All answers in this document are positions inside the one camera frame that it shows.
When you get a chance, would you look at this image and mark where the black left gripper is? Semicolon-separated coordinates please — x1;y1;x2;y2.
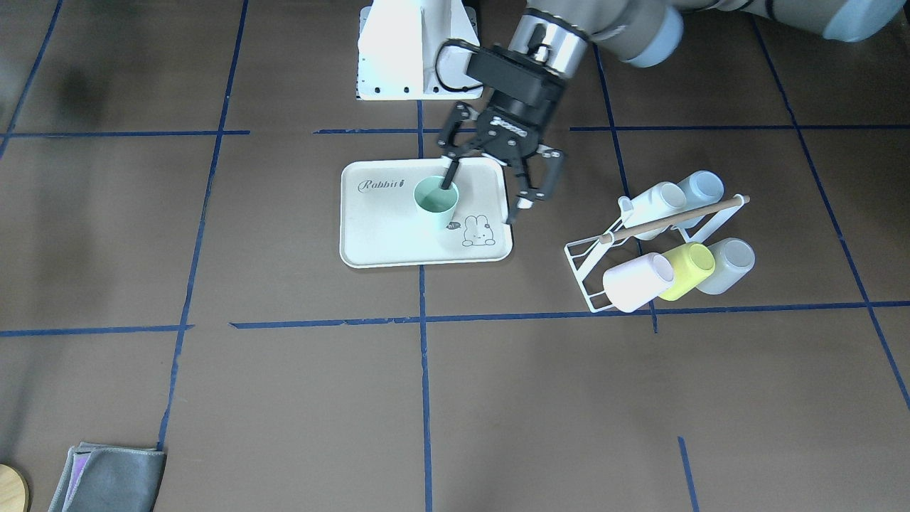
437;46;567;225

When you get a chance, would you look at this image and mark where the blue cup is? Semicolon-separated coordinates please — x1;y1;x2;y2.
677;169;724;213

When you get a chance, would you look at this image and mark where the beige rabbit tray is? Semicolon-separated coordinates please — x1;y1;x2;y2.
339;158;513;269

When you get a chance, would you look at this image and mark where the white wire cup rack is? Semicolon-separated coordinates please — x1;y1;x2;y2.
563;193;751;312

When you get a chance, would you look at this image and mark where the grey cup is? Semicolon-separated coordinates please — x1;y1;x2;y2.
696;238;755;295

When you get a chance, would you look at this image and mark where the pink cup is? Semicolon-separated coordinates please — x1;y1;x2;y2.
602;252;675;312

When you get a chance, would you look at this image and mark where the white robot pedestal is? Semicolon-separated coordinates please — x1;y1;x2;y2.
355;1;482;101

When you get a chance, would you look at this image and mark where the beige cup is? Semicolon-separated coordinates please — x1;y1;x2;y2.
618;181;687;229

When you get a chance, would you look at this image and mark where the wooden mug tree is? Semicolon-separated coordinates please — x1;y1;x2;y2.
1;464;31;512

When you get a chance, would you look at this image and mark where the yellow cup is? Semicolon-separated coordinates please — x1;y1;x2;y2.
658;242;716;301

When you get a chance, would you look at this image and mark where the green cup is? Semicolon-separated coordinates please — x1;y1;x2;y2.
412;176;459;230

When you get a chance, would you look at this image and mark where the grey folded cloth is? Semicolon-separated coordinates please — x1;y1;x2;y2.
48;442;166;511

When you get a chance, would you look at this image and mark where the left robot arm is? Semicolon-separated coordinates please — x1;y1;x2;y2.
437;1;903;223

